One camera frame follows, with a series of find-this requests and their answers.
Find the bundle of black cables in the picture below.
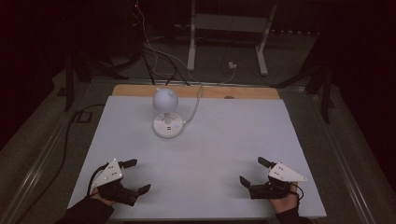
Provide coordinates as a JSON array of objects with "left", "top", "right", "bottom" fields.
[{"left": 136, "top": 40, "right": 191, "bottom": 87}]

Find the person's right hand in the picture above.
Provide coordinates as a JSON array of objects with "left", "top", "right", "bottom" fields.
[{"left": 268, "top": 183, "right": 300, "bottom": 215}]

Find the black square floor plate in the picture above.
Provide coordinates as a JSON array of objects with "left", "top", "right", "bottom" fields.
[{"left": 75, "top": 110, "right": 93, "bottom": 124}]

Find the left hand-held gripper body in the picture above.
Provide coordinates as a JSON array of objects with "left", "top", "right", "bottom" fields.
[{"left": 92, "top": 158, "right": 140, "bottom": 206}]

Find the person's left hand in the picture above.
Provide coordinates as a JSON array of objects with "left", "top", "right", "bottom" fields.
[{"left": 90, "top": 188, "right": 117, "bottom": 207}]

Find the white round-headed desk lamp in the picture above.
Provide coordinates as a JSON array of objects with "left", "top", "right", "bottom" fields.
[{"left": 151, "top": 87, "right": 185, "bottom": 140}]

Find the pale blue table mat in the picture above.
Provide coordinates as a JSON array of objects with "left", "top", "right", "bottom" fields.
[{"left": 67, "top": 95, "right": 328, "bottom": 220}]

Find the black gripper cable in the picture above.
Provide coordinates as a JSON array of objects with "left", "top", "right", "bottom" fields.
[
  {"left": 86, "top": 163, "right": 109, "bottom": 198},
  {"left": 289, "top": 182, "right": 305, "bottom": 202}
]

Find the white metal stand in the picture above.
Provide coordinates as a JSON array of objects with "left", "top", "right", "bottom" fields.
[{"left": 186, "top": 0, "right": 278, "bottom": 77}]

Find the white lamp cable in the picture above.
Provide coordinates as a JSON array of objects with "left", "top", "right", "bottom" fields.
[{"left": 182, "top": 64, "right": 237, "bottom": 125}]

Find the long black floor cable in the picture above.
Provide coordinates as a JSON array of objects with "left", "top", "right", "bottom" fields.
[{"left": 13, "top": 103, "right": 107, "bottom": 224}]

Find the black tripod stand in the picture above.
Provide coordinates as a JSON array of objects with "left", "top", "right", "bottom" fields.
[{"left": 270, "top": 34, "right": 337, "bottom": 124}]

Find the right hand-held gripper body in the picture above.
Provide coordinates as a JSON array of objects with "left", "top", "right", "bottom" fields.
[{"left": 248, "top": 161, "right": 308, "bottom": 201}]

